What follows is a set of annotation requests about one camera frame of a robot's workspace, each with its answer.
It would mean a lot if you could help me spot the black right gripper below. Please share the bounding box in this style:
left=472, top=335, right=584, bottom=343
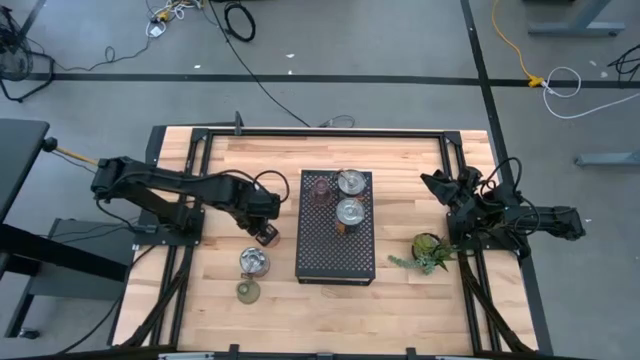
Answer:
left=420, top=167, right=484, bottom=211

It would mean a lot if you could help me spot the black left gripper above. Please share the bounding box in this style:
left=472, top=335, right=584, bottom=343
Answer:
left=242, top=189, right=281, bottom=245

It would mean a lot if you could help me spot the amber glass candle holder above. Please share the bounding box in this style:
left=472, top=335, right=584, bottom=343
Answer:
left=257, top=227, right=281, bottom=249

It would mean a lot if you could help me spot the silver-top glass candle holder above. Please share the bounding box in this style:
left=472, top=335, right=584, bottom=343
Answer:
left=238, top=246, right=272, bottom=279
left=334, top=197, right=367, bottom=235
left=336, top=168, right=368, bottom=197

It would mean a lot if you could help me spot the pink glass candle holder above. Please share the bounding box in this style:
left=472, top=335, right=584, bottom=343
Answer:
left=308, top=178, right=333, bottom=207

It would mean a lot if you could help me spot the olive green glass candle holder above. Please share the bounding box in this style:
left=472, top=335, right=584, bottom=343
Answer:
left=235, top=279, right=262, bottom=306

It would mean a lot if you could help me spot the potted green succulent plant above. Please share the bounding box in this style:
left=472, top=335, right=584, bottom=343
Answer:
left=387, top=232, right=459, bottom=275

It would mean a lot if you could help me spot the black perforated metal tray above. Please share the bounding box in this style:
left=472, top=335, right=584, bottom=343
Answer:
left=294, top=169, right=377, bottom=286

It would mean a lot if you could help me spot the black side panel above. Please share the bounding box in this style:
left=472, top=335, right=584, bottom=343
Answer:
left=144, top=124, right=167, bottom=174

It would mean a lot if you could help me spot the gray desk foot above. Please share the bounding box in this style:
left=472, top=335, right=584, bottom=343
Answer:
left=573, top=151, right=640, bottom=167

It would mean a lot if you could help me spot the black desk beam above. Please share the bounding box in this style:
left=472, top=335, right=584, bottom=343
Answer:
left=0, top=222, right=129, bottom=282

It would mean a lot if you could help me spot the gray desk leg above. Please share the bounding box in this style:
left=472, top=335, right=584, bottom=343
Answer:
left=527, top=0, right=626, bottom=37

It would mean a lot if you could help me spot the black desk top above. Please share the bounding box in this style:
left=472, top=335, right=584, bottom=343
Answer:
left=0, top=118, right=51, bottom=221

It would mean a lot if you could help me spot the black floor fan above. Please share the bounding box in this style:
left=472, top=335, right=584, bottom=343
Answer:
left=0, top=7, right=56, bottom=104

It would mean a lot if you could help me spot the gray cable loop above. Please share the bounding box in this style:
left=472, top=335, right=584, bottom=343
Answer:
left=319, top=114, right=356, bottom=129

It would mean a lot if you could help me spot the black aluminium table frame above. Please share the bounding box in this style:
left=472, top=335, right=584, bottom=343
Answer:
left=112, top=127, right=539, bottom=356

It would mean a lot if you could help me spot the black cable bundle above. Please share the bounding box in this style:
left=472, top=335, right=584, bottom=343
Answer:
left=119, top=244, right=194, bottom=349
left=457, top=252, right=534, bottom=354

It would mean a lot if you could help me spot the white floor cable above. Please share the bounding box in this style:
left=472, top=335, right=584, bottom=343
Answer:
left=542, top=66, right=640, bottom=120

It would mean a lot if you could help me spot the long black floor cable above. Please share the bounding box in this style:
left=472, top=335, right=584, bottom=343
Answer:
left=207, top=0, right=312, bottom=128

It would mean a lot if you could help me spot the yellow extension cable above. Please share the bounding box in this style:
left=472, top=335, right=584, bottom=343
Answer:
left=489, top=0, right=545, bottom=89

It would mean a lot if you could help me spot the thin yellow cable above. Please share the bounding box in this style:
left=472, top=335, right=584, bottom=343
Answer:
left=55, top=145, right=100, bottom=166

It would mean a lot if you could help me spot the coiled black cable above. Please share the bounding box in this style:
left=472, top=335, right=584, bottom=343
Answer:
left=223, top=2, right=257, bottom=43

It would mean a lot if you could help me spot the black cable tangle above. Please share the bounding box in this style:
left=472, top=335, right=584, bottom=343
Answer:
left=607, top=43, right=640, bottom=81

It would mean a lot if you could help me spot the thin black floor cable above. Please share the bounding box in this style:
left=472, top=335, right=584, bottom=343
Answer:
left=29, top=37, right=151, bottom=74

